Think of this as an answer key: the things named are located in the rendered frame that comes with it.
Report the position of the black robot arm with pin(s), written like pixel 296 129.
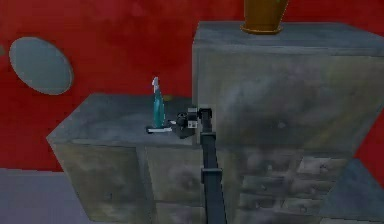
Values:
pixel 210 160

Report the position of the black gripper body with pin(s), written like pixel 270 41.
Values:
pixel 184 126

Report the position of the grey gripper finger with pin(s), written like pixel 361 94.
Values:
pixel 160 130

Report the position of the teal spray bottle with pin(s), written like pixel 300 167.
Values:
pixel 158 108

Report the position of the grey oval wall plate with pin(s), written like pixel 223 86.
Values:
pixel 40 65

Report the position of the grey stone cabinet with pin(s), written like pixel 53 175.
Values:
pixel 233 133

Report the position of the brown vase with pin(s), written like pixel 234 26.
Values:
pixel 264 16

